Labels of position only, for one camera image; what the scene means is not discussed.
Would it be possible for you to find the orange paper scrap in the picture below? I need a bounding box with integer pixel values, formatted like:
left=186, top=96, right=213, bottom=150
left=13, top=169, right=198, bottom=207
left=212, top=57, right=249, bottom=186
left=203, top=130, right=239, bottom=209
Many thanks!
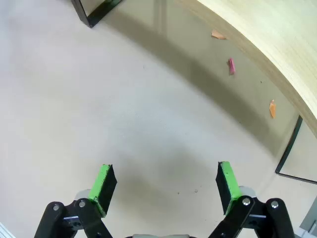
left=211, top=29, right=227, bottom=41
left=268, top=99, right=277, bottom=119

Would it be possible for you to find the pink paper scrap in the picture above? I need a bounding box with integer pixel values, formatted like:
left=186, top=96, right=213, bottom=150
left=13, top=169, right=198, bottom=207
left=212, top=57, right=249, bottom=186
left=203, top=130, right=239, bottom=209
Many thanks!
left=227, top=58, right=236, bottom=76

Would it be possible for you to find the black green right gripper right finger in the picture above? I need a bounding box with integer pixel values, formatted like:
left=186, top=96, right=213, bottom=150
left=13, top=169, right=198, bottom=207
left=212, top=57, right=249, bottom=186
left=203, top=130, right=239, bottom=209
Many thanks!
left=207, top=161, right=296, bottom=238

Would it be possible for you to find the wood shelf unit black frame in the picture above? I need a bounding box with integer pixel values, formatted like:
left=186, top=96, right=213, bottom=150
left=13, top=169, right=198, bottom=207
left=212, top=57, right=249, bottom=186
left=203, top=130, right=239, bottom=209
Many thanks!
left=71, top=0, right=317, bottom=184

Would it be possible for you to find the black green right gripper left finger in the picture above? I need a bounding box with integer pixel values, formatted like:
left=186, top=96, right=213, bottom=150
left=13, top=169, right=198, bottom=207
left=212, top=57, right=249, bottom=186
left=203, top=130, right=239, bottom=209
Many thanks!
left=34, top=163, right=117, bottom=238

